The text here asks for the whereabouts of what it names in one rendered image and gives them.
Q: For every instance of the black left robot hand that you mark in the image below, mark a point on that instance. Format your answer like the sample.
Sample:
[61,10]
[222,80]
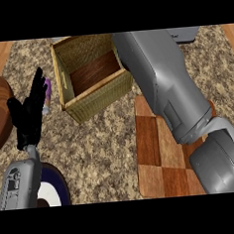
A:
[29,112]

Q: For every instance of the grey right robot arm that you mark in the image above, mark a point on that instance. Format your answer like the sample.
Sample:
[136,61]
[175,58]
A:
[173,94]

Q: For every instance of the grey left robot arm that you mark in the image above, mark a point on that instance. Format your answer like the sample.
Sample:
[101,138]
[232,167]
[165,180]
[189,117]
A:
[23,182]

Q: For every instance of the wicker basket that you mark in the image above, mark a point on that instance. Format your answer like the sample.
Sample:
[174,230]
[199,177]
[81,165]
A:
[89,76]

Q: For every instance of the checkered wooden cutting board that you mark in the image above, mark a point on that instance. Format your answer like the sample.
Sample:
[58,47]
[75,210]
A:
[158,155]

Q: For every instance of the purple bottle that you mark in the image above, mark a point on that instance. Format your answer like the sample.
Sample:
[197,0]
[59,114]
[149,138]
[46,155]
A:
[47,96]

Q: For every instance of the dark blue and white plate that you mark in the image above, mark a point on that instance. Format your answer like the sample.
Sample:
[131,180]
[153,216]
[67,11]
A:
[51,190]

